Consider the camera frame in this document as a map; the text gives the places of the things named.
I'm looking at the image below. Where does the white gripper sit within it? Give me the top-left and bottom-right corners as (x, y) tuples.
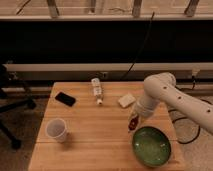
(129, 96), (157, 121)

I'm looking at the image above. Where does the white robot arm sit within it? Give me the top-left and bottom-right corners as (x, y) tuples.
(131, 72), (213, 135)

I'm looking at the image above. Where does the green ceramic bowl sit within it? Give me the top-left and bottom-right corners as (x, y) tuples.
(132, 126), (171, 168)

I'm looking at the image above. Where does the white sponge block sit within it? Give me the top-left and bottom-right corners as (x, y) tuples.
(118, 93), (136, 108)

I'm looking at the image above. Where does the white plastic bottle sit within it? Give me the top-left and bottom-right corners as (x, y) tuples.
(91, 78), (103, 105)

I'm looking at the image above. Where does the black smartphone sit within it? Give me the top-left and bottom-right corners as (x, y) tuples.
(55, 92), (76, 107)

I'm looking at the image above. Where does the translucent plastic cup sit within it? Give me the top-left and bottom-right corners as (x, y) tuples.
(45, 118), (68, 143)

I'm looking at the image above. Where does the black office chair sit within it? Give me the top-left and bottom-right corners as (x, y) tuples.
(0, 64), (36, 150)

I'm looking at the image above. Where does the black cable on floor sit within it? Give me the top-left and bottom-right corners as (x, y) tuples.
(168, 98), (213, 145)

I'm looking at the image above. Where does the black hanging cable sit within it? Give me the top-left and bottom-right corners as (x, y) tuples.
(119, 11), (156, 82)

